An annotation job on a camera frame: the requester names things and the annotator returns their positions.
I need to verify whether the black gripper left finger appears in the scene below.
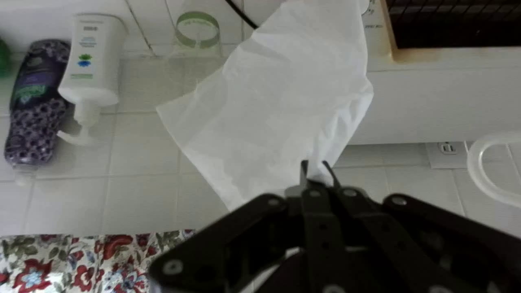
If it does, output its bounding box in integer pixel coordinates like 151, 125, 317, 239
299, 159, 309, 187

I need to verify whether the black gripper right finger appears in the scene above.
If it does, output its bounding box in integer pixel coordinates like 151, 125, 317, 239
322, 161, 341, 187

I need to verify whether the white paper towel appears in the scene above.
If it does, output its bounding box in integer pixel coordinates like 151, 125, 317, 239
156, 0, 374, 210

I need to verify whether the white toaster oven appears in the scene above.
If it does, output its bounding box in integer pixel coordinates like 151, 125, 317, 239
351, 0, 521, 145

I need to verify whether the clear plastic container green band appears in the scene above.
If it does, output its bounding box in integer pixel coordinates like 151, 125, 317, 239
172, 10, 221, 57

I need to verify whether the white soap pump bottle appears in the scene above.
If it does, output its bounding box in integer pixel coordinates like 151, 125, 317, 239
58, 13, 126, 145

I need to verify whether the purple patterned bottle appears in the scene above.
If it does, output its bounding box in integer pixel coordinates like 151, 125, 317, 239
3, 39, 69, 168

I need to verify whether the floral curtain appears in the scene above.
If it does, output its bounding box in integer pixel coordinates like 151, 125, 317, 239
0, 229, 193, 293

